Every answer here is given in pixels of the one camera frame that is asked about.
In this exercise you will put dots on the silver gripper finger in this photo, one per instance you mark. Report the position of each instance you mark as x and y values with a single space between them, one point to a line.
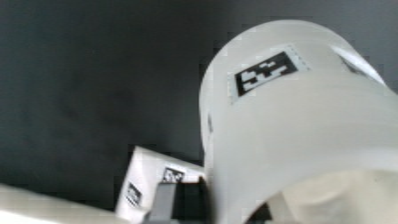
182 204

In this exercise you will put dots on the white lamp base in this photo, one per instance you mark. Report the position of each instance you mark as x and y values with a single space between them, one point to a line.
154 169

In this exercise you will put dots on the white lamp shade cone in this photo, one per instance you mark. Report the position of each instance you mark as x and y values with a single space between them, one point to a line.
300 115

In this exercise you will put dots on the white lamp bulb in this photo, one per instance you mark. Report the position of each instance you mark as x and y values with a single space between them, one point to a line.
342 198

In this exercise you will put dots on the white front rail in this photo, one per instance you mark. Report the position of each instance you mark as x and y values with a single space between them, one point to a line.
31 208

